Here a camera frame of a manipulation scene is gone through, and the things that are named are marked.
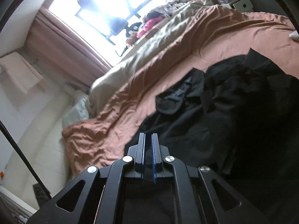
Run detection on black button-up shirt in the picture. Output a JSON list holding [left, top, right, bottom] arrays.
[[133, 47, 299, 224]]

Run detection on salmon pink duvet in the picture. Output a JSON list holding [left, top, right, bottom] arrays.
[[62, 5, 298, 176]]

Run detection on light green pillow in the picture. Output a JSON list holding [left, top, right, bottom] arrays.
[[62, 98, 90, 129]]

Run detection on beige blanket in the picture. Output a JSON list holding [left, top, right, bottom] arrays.
[[86, 1, 203, 118]]

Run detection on cream padded headboard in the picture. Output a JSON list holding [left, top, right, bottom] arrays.
[[1, 91, 88, 212]]

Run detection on pink left curtain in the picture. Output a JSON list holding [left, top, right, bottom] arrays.
[[25, 7, 112, 89]]

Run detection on hanging beige cloth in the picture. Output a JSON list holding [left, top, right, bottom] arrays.
[[1, 52, 44, 95]]

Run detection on white nightstand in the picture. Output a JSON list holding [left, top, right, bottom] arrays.
[[222, 0, 254, 13]]

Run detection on cream folded blanket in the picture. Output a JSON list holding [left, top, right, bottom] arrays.
[[289, 30, 299, 41]]

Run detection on black cable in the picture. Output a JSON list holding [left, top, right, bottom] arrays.
[[0, 120, 53, 201]]

